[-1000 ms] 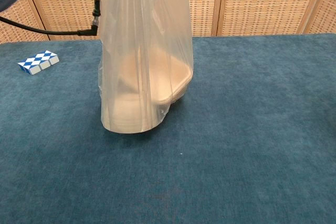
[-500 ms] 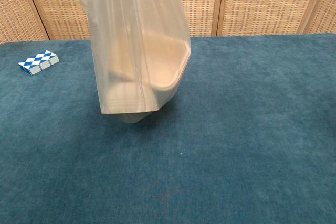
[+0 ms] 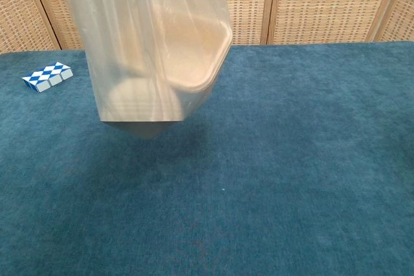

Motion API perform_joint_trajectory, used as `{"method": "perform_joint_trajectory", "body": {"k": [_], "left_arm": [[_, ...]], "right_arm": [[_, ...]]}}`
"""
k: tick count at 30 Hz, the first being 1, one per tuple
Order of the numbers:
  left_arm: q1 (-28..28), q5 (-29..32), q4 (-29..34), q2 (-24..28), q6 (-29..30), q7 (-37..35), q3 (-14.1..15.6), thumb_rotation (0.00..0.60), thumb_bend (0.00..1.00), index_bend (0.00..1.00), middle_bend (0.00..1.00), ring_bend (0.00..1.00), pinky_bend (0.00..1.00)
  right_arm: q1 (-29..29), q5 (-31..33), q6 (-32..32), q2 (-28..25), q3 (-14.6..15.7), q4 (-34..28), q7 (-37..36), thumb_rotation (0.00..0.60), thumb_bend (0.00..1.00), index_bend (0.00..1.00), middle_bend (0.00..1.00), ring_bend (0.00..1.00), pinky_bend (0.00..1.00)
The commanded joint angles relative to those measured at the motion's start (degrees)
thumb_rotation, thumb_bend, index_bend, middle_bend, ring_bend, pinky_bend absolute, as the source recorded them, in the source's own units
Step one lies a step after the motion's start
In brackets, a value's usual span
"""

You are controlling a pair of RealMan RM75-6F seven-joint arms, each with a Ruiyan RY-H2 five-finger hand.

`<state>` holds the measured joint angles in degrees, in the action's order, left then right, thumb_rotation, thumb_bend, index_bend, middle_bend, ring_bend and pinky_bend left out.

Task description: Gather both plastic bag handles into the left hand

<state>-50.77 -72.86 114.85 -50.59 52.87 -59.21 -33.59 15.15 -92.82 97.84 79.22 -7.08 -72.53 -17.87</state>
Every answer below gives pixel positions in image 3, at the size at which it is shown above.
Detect clear plastic bag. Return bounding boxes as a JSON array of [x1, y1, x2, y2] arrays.
[[60, 0, 234, 140]]

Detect woven rattan folding screen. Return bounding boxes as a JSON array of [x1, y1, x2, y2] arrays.
[[0, 0, 414, 54]]

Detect beige paper tray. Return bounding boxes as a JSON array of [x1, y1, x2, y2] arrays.
[[151, 1, 233, 93]]

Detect blue carpet table mat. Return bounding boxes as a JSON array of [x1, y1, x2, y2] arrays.
[[0, 40, 414, 276]]

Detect blue white snake puzzle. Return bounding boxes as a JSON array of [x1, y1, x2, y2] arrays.
[[21, 61, 74, 92]]

